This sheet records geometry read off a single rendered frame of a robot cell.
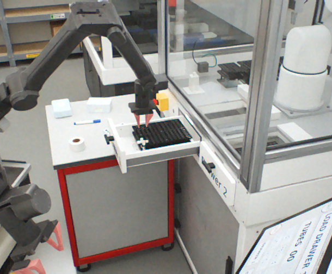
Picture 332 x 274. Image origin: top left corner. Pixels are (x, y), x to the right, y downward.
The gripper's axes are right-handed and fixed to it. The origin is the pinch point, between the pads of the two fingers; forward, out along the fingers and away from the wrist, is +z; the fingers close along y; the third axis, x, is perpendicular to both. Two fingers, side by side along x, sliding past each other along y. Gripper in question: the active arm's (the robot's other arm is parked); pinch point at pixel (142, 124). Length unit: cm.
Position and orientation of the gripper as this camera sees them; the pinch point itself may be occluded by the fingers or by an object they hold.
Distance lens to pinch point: 161.1
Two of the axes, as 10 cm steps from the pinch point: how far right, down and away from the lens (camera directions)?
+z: -0.3, 8.4, 5.5
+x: 3.1, 5.3, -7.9
